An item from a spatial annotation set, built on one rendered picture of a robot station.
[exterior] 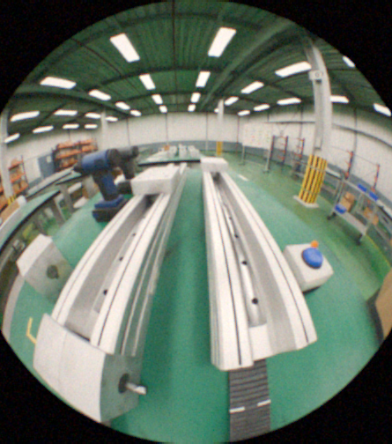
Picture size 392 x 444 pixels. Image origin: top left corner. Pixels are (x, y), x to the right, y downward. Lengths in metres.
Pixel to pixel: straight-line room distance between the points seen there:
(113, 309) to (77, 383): 0.10
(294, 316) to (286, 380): 0.13
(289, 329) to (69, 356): 0.21
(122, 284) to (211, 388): 0.18
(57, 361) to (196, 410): 0.16
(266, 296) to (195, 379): 0.15
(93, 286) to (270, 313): 0.24
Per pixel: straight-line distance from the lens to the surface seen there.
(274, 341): 0.19
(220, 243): 0.18
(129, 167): 0.62
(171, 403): 0.23
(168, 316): 0.22
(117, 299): 0.15
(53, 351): 0.18
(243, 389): 0.22
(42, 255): 0.31
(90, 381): 0.15
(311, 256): 0.25
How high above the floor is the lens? 0.99
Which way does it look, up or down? 35 degrees down
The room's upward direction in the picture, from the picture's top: straight up
